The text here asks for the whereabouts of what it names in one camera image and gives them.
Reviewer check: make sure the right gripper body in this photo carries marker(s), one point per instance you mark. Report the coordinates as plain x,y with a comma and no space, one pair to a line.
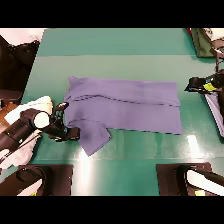
200,85

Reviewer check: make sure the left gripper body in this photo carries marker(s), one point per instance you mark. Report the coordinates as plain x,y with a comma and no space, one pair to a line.
63,130

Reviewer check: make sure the purple T-shirt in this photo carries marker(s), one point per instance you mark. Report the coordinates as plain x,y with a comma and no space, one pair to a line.
133,103

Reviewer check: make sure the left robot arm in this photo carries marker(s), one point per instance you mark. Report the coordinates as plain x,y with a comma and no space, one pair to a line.
16,130

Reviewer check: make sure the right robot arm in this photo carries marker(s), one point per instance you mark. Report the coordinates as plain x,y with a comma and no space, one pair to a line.
203,178

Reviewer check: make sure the cream garment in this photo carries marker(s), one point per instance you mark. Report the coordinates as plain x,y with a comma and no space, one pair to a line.
40,102

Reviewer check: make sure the dark green garment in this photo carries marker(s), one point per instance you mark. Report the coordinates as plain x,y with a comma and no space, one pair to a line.
201,46

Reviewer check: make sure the white garment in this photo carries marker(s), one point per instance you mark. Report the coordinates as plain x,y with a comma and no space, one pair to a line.
216,32

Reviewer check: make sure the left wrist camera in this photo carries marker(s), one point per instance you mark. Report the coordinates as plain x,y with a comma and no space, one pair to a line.
61,108

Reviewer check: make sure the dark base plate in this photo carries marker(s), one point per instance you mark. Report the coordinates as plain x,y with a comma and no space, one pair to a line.
166,180
60,180

